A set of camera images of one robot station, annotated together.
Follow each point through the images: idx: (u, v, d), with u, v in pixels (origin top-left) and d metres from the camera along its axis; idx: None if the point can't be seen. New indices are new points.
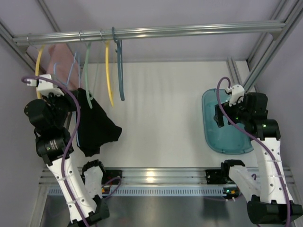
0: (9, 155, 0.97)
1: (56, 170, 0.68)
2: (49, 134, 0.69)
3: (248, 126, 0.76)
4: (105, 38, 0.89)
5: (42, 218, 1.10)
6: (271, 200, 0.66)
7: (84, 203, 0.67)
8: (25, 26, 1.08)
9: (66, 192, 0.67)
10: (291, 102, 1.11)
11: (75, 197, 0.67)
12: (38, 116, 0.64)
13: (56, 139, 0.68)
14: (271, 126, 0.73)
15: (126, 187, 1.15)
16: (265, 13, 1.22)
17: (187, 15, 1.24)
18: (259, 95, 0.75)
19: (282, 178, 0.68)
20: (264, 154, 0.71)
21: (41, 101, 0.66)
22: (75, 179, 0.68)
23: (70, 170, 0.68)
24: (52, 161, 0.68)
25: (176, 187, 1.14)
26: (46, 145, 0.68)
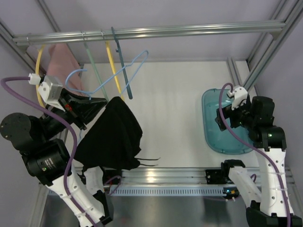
0: (10, 155, 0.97)
1: (57, 188, 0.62)
2: (41, 151, 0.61)
3: (253, 134, 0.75)
4: (106, 38, 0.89)
5: (42, 218, 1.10)
6: (271, 213, 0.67)
7: (93, 212, 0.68)
8: (25, 26, 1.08)
9: (72, 206, 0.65)
10: (290, 101, 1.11)
11: (84, 209, 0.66)
12: (24, 139, 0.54)
13: (52, 157, 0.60)
14: (277, 135, 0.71)
15: (126, 187, 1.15)
16: (265, 13, 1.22)
17: (187, 15, 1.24)
18: (265, 100, 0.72)
19: (284, 192, 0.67)
20: (267, 166, 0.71)
21: (22, 117, 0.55)
22: (80, 192, 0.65)
23: (75, 186, 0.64)
24: (51, 180, 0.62)
25: (176, 187, 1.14)
26: (41, 166, 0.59)
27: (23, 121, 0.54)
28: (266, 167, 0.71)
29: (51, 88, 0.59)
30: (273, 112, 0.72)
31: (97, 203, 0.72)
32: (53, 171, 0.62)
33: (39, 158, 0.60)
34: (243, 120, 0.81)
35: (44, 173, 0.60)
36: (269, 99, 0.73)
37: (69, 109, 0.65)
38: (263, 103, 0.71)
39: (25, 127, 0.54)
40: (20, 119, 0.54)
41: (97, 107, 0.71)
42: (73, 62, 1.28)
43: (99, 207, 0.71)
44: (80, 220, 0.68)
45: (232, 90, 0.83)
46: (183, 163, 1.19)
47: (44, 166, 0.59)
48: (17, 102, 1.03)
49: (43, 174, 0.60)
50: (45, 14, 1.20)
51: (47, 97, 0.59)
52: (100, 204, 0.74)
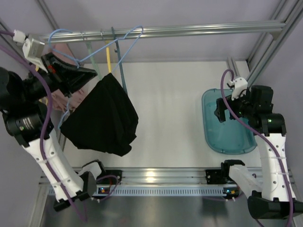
0: (10, 155, 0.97)
1: (35, 152, 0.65)
2: (21, 111, 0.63)
3: (253, 120, 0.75)
4: (106, 38, 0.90)
5: (42, 218, 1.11)
6: (273, 198, 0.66)
7: (70, 184, 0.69)
8: (25, 26, 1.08)
9: (49, 174, 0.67)
10: (290, 102, 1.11)
11: (60, 179, 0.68)
12: (1, 94, 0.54)
13: (30, 118, 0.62)
14: (277, 121, 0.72)
15: (126, 187, 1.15)
16: (265, 13, 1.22)
17: (187, 15, 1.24)
18: (264, 88, 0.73)
19: (285, 176, 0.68)
20: (268, 151, 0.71)
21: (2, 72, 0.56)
22: (57, 160, 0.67)
23: (52, 152, 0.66)
24: (29, 142, 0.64)
25: (176, 187, 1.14)
26: (19, 124, 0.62)
27: (3, 75, 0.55)
28: (267, 152, 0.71)
29: None
30: (272, 99, 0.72)
31: (77, 177, 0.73)
32: (31, 133, 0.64)
33: (17, 118, 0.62)
34: (242, 110, 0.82)
35: (20, 133, 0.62)
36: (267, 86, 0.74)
37: (51, 71, 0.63)
38: (262, 91, 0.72)
39: (4, 82, 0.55)
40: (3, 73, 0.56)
41: (85, 77, 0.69)
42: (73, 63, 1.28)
43: (78, 181, 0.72)
44: (56, 190, 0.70)
45: (232, 80, 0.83)
46: (182, 163, 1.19)
47: (21, 125, 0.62)
48: None
49: (21, 133, 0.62)
50: (45, 14, 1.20)
51: None
52: (81, 180, 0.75)
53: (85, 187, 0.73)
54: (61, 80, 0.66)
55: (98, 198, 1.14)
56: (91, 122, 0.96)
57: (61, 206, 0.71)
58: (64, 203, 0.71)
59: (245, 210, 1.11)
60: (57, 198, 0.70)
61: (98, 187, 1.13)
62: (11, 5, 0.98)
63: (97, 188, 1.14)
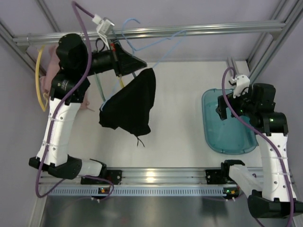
0: (11, 155, 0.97)
1: (53, 108, 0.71)
2: (67, 73, 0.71)
3: (254, 120, 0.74)
4: (106, 38, 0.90)
5: (42, 217, 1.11)
6: (273, 198, 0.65)
7: (52, 152, 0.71)
8: (26, 26, 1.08)
9: (47, 131, 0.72)
10: (290, 102, 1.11)
11: (50, 142, 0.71)
12: (64, 52, 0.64)
13: (69, 81, 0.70)
14: (278, 121, 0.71)
15: (125, 187, 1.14)
16: (265, 13, 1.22)
17: (186, 15, 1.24)
18: (266, 86, 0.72)
19: (287, 176, 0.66)
20: (269, 151, 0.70)
21: (76, 39, 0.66)
22: (59, 126, 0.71)
23: (61, 117, 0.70)
24: (54, 98, 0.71)
25: (176, 187, 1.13)
26: (59, 82, 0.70)
27: (74, 41, 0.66)
28: (268, 152, 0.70)
29: (104, 24, 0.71)
30: (274, 97, 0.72)
31: (64, 152, 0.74)
32: (63, 93, 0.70)
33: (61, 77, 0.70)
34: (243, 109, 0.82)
35: (55, 87, 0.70)
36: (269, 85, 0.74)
37: (112, 49, 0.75)
38: (263, 89, 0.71)
39: (72, 47, 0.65)
40: (75, 38, 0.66)
41: (134, 65, 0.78)
42: None
43: (61, 155, 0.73)
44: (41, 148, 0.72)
45: (235, 78, 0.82)
46: (182, 164, 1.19)
47: (60, 82, 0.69)
48: (17, 101, 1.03)
49: (56, 90, 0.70)
50: (45, 14, 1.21)
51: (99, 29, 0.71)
52: (65, 157, 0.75)
53: (60, 167, 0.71)
54: (117, 60, 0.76)
55: (98, 198, 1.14)
56: (126, 108, 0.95)
57: (31, 162, 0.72)
58: (36, 163, 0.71)
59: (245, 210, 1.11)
60: (38, 156, 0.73)
61: (98, 187, 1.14)
62: (11, 5, 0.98)
63: (97, 188, 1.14)
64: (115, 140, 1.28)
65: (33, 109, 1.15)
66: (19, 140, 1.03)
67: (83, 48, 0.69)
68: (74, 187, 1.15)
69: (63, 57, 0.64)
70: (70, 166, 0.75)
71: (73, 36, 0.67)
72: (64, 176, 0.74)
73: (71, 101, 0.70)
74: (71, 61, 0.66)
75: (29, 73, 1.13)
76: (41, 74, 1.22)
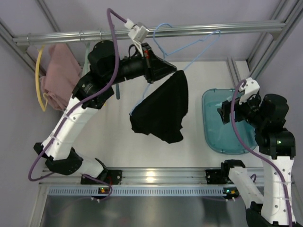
0: (10, 155, 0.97)
1: (71, 105, 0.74)
2: (94, 77, 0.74)
3: (260, 138, 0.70)
4: (104, 38, 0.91)
5: (42, 218, 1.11)
6: (273, 221, 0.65)
7: (55, 146, 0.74)
8: (26, 26, 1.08)
9: (57, 125, 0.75)
10: (289, 102, 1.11)
11: (57, 136, 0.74)
12: (94, 59, 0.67)
13: (93, 86, 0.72)
14: (286, 143, 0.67)
15: (125, 187, 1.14)
16: (265, 13, 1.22)
17: (186, 15, 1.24)
18: (278, 102, 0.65)
19: (288, 202, 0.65)
20: (273, 174, 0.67)
21: (111, 48, 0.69)
22: (70, 125, 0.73)
23: (74, 117, 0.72)
24: (75, 97, 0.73)
25: (176, 187, 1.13)
26: (85, 84, 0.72)
27: (109, 49, 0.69)
28: (271, 174, 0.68)
29: (140, 30, 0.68)
30: (285, 115, 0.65)
31: (66, 149, 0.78)
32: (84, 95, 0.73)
33: (88, 80, 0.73)
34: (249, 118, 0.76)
35: (80, 88, 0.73)
36: (282, 100, 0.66)
37: (146, 56, 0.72)
38: (275, 106, 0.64)
39: (105, 55, 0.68)
40: (106, 46, 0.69)
41: (165, 70, 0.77)
42: (72, 60, 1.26)
43: (62, 152, 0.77)
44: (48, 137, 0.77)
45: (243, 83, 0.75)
46: (182, 163, 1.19)
47: (85, 84, 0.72)
48: (17, 101, 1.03)
49: (81, 91, 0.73)
50: (45, 14, 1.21)
51: (134, 36, 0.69)
52: (67, 153, 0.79)
53: (56, 162, 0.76)
54: (149, 66, 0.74)
55: (98, 198, 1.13)
56: (156, 112, 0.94)
57: (35, 148, 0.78)
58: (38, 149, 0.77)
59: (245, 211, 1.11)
60: (42, 144, 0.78)
61: (98, 187, 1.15)
62: (11, 5, 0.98)
63: (97, 188, 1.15)
64: (115, 140, 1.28)
65: (33, 109, 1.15)
66: (19, 141, 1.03)
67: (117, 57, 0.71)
68: (74, 187, 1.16)
69: (93, 62, 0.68)
70: (66, 163, 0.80)
71: (110, 45, 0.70)
72: (58, 170, 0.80)
73: (88, 107, 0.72)
74: (99, 67, 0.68)
75: (29, 73, 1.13)
76: (41, 74, 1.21)
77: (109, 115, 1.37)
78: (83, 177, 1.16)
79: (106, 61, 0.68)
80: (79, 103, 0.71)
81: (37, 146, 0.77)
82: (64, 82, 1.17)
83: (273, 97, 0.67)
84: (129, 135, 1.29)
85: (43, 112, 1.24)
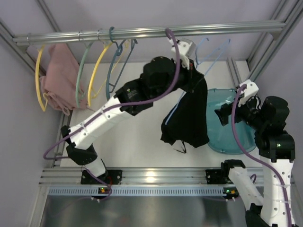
0: (10, 155, 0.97)
1: (109, 104, 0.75)
2: (141, 84, 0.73)
3: (260, 142, 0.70)
4: (101, 38, 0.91)
5: (42, 218, 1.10)
6: (272, 223, 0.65)
7: (80, 135, 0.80)
8: (25, 26, 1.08)
9: (91, 117, 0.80)
10: (289, 103, 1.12)
11: (84, 126, 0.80)
12: (150, 73, 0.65)
13: (138, 93, 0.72)
14: (286, 145, 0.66)
15: (125, 187, 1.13)
16: (265, 13, 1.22)
17: (186, 15, 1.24)
18: (279, 105, 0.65)
19: (288, 204, 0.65)
20: (272, 177, 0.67)
21: (169, 66, 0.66)
22: (101, 120, 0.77)
23: (108, 115, 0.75)
24: (116, 98, 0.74)
25: (176, 187, 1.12)
26: (130, 90, 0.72)
27: (167, 67, 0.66)
28: (271, 178, 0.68)
29: (190, 45, 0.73)
30: (286, 118, 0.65)
31: (88, 141, 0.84)
32: (126, 100, 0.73)
33: (135, 86, 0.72)
34: (249, 121, 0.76)
35: (124, 92, 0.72)
36: (283, 102, 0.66)
37: (191, 68, 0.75)
38: (276, 109, 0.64)
39: (161, 72, 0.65)
40: (168, 63, 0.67)
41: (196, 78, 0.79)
42: (72, 59, 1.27)
43: (84, 142, 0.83)
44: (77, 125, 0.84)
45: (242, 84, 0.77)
46: (182, 163, 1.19)
47: (130, 89, 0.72)
48: (17, 101, 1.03)
49: (124, 94, 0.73)
50: (45, 14, 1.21)
51: (185, 50, 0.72)
52: (87, 144, 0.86)
53: (76, 151, 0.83)
54: (191, 76, 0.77)
55: (98, 198, 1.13)
56: (188, 117, 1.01)
57: (63, 130, 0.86)
58: (66, 133, 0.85)
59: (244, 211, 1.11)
60: (70, 128, 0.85)
61: (98, 187, 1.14)
62: (10, 5, 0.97)
63: (97, 188, 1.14)
64: (115, 140, 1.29)
65: (34, 109, 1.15)
66: (19, 141, 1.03)
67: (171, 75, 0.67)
68: (74, 187, 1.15)
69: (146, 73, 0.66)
70: (84, 155, 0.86)
71: (167, 62, 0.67)
72: (75, 159, 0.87)
73: (125, 110, 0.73)
74: (150, 81, 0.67)
75: (29, 73, 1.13)
76: (41, 74, 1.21)
77: None
78: (84, 177, 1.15)
79: (160, 77, 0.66)
80: (118, 105, 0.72)
81: (66, 129, 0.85)
82: (64, 82, 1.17)
83: (274, 100, 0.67)
84: (129, 135, 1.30)
85: (43, 112, 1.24)
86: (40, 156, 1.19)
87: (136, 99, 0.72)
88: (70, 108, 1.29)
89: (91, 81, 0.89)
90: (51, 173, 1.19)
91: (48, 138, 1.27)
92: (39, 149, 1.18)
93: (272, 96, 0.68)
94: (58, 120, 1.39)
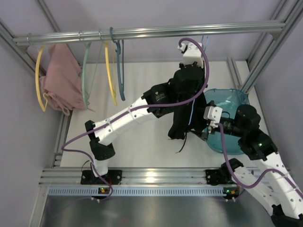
0: (11, 155, 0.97)
1: (137, 103, 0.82)
2: (168, 90, 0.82)
3: (245, 148, 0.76)
4: (103, 38, 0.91)
5: (42, 219, 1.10)
6: (298, 215, 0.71)
7: (106, 131, 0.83)
8: (25, 26, 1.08)
9: (118, 114, 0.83)
10: (289, 102, 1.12)
11: (111, 123, 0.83)
12: (182, 79, 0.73)
13: (165, 97, 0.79)
14: (266, 143, 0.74)
15: (125, 187, 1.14)
16: (265, 13, 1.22)
17: (186, 15, 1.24)
18: (250, 114, 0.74)
19: (298, 190, 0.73)
20: (272, 173, 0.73)
21: (198, 74, 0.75)
22: (128, 119, 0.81)
23: (135, 115, 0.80)
24: (143, 98, 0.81)
25: (177, 187, 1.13)
26: (158, 92, 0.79)
27: (197, 74, 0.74)
28: (272, 175, 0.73)
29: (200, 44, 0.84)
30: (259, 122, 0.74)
31: (111, 138, 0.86)
32: (153, 101, 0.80)
33: (162, 90, 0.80)
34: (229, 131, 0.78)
35: (152, 94, 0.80)
36: (253, 110, 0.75)
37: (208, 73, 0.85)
38: (251, 119, 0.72)
39: (191, 78, 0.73)
40: (198, 72, 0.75)
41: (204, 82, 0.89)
42: (73, 62, 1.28)
43: (108, 138, 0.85)
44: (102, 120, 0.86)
45: (209, 116, 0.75)
46: (182, 164, 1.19)
47: (158, 92, 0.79)
48: (18, 102, 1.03)
49: (151, 97, 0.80)
50: (45, 14, 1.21)
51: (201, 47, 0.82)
52: (110, 141, 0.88)
53: (100, 145, 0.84)
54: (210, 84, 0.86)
55: (98, 198, 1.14)
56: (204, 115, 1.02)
57: (87, 124, 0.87)
58: (89, 126, 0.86)
59: (244, 209, 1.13)
60: (95, 123, 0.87)
61: (98, 187, 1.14)
62: (10, 5, 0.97)
63: (97, 188, 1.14)
64: (116, 140, 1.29)
65: (34, 109, 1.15)
66: (19, 141, 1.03)
67: (199, 82, 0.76)
68: (74, 187, 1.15)
69: (178, 78, 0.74)
70: (106, 150, 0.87)
71: (198, 71, 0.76)
72: (96, 153, 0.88)
73: (152, 112, 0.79)
74: (182, 85, 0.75)
75: (30, 73, 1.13)
76: (41, 74, 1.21)
77: (108, 114, 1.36)
78: (84, 177, 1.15)
79: (190, 82, 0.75)
80: (139, 107, 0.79)
81: (89, 124, 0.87)
82: (66, 83, 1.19)
83: (245, 111, 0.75)
84: (129, 135, 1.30)
85: (44, 112, 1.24)
86: (40, 156, 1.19)
87: (163, 101, 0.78)
88: (70, 108, 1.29)
89: (110, 83, 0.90)
90: (51, 173, 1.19)
91: (48, 138, 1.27)
92: (39, 149, 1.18)
93: (241, 107, 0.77)
94: (58, 120, 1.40)
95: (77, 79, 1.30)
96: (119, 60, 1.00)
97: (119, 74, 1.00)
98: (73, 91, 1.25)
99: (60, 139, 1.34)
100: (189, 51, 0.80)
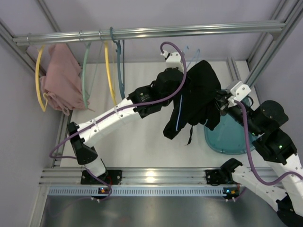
0: (10, 155, 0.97)
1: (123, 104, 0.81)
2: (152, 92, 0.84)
3: (262, 149, 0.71)
4: (103, 38, 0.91)
5: (42, 219, 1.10)
6: None
7: (93, 131, 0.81)
8: (26, 26, 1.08)
9: (103, 114, 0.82)
10: (289, 103, 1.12)
11: (97, 124, 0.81)
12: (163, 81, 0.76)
13: (149, 98, 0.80)
14: (288, 145, 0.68)
15: (124, 187, 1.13)
16: (265, 13, 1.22)
17: (186, 15, 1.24)
18: (277, 115, 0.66)
19: None
20: (291, 177, 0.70)
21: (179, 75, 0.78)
22: (115, 119, 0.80)
23: (121, 115, 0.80)
24: (129, 99, 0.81)
25: (177, 187, 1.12)
26: (142, 94, 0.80)
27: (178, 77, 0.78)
28: (290, 178, 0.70)
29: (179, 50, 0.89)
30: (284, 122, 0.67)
31: (97, 139, 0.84)
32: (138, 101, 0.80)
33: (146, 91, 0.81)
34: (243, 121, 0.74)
35: (137, 95, 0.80)
36: (279, 109, 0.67)
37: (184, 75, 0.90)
38: (278, 122, 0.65)
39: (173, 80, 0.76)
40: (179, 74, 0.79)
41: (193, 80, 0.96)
42: (73, 62, 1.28)
43: (93, 139, 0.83)
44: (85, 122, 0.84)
45: (234, 89, 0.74)
46: (182, 164, 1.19)
47: (143, 93, 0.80)
48: (17, 101, 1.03)
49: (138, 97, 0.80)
50: (45, 14, 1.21)
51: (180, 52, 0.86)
52: (93, 143, 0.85)
53: (84, 146, 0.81)
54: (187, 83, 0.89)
55: (98, 198, 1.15)
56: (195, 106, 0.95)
57: (70, 126, 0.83)
58: (73, 128, 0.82)
59: (244, 209, 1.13)
60: (78, 125, 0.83)
61: (98, 187, 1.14)
62: (10, 5, 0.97)
63: (97, 188, 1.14)
64: (116, 141, 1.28)
65: (34, 109, 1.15)
66: (19, 141, 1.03)
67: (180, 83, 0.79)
68: (74, 188, 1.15)
69: (161, 80, 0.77)
70: (89, 153, 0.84)
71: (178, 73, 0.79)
72: (78, 156, 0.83)
73: (138, 111, 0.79)
74: (164, 87, 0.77)
75: (30, 73, 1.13)
76: (41, 74, 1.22)
77: None
78: (84, 177, 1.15)
79: (173, 84, 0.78)
80: (129, 107, 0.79)
81: (72, 126, 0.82)
82: (66, 83, 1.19)
83: (272, 111, 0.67)
84: (129, 135, 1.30)
85: (44, 112, 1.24)
86: (40, 156, 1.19)
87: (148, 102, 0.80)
88: (70, 108, 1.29)
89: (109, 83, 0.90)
90: (51, 173, 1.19)
91: (48, 138, 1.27)
92: (39, 149, 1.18)
93: (267, 105, 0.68)
94: (57, 120, 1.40)
95: (77, 80, 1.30)
96: (119, 60, 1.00)
97: (119, 74, 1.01)
98: (73, 91, 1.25)
99: (60, 139, 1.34)
100: (172, 57, 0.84)
